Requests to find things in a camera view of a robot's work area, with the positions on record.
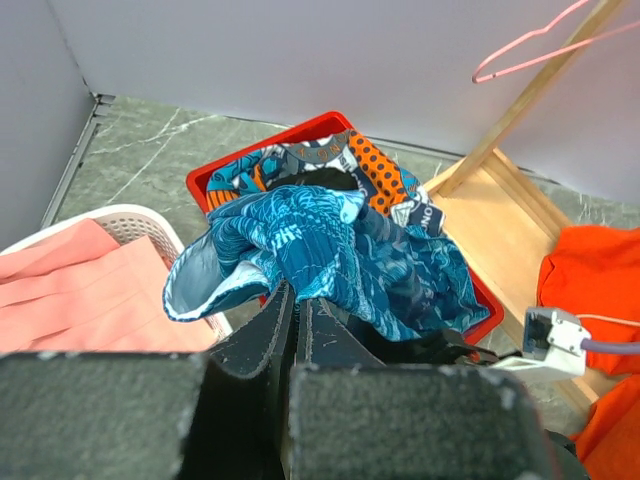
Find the pink cloth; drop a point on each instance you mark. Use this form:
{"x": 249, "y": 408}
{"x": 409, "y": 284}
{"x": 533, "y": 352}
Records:
{"x": 90, "y": 300}

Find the red plastic tray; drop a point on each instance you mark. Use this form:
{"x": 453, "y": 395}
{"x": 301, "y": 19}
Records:
{"x": 323, "y": 125}

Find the wooden clothes rack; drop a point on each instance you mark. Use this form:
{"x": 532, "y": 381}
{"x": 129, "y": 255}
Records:
{"x": 504, "y": 224}

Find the black garment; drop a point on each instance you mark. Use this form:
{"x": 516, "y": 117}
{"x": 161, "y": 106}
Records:
{"x": 330, "y": 178}

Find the orange dotted patterned shorts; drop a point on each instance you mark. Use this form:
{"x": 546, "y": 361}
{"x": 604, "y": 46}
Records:
{"x": 387, "y": 188}

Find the blue leaf-print shorts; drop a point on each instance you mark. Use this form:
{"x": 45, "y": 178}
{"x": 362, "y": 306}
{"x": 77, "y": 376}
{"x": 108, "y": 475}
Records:
{"x": 326, "y": 244}

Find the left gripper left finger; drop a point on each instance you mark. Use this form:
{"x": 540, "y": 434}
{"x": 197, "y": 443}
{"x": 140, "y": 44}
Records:
{"x": 242, "y": 398}

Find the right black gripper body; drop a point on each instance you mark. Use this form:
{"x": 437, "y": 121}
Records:
{"x": 451, "y": 348}

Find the pink wire hanger far left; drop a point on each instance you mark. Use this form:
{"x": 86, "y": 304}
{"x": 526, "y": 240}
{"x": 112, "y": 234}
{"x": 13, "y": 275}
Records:
{"x": 578, "y": 25}

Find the white perforated basket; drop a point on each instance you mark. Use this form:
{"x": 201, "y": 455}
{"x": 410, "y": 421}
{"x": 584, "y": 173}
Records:
{"x": 140, "y": 230}

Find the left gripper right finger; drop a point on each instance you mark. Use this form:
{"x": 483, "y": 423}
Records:
{"x": 324, "y": 341}

